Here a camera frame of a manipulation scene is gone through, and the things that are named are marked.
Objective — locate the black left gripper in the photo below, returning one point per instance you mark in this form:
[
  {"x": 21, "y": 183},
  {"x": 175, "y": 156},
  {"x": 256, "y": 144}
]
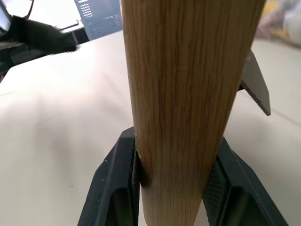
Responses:
[{"x": 14, "y": 53}]

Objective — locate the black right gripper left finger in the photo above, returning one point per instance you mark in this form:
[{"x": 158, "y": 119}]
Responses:
[{"x": 110, "y": 188}]

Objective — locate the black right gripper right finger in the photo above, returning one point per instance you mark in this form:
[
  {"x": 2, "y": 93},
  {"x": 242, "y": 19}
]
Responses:
[{"x": 237, "y": 188}]

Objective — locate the wooden rolling pin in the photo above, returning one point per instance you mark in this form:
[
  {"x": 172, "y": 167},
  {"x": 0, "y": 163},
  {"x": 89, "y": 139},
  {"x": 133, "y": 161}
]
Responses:
[{"x": 181, "y": 94}]

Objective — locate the grey perforated metal box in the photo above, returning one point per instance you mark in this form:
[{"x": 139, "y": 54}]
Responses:
[{"x": 101, "y": 18}]

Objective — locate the colourful blurred pile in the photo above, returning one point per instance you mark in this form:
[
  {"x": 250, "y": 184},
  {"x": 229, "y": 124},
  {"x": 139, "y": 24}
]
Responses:
[{"x": 279, "y": 21}]

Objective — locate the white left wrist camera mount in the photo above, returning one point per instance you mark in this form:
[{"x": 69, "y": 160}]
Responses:
[{"x": 4, "y": 20}]

